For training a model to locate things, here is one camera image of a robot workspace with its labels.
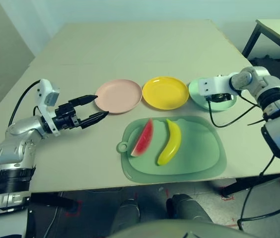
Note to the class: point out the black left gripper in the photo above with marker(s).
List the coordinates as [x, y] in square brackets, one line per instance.
[66, 116]

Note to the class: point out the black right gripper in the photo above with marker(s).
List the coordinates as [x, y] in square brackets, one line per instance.
[220, 97]

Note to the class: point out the watermelon slice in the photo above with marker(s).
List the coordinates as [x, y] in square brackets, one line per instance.
[143, 138]

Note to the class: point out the yellow banana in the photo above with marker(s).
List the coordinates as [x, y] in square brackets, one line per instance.
[172, 141]

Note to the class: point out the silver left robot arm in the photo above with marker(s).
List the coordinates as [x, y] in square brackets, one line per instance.
[13, 148]

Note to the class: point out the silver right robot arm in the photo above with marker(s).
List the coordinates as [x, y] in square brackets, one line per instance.
[274, 94]

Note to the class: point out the mint green plate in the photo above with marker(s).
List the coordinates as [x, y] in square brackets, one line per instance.
[194, 95]

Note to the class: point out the pink plate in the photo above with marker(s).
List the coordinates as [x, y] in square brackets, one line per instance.
[117, 96]

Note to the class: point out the yellow plate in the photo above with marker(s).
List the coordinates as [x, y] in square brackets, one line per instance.
[164, 93]

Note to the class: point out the green silicone mat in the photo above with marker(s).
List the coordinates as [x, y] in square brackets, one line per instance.
[192, 148]

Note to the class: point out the black table leg bar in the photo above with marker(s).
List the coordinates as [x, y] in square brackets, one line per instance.
[50, 199]
[244, 184]

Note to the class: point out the small white floor scrap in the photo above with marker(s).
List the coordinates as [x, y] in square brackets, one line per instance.
[160, 189]

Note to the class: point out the grey robot left leg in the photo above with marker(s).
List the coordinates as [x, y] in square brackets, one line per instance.
[126, 215]

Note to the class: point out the grey robot leg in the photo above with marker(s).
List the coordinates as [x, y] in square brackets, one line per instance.
[126, 215]
[187, 208]

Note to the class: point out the grey robot right leg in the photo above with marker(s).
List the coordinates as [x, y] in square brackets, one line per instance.
[187, 208]

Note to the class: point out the grey robot torso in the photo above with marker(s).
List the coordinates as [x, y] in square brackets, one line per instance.
[174, 230]

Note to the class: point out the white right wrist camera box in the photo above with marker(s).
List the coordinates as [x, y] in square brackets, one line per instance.
[212, 85]

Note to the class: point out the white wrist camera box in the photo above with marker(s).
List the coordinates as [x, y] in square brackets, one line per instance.
[212, 85]
[47, 95]

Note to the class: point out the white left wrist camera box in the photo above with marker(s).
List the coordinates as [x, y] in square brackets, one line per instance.
[47, 95]

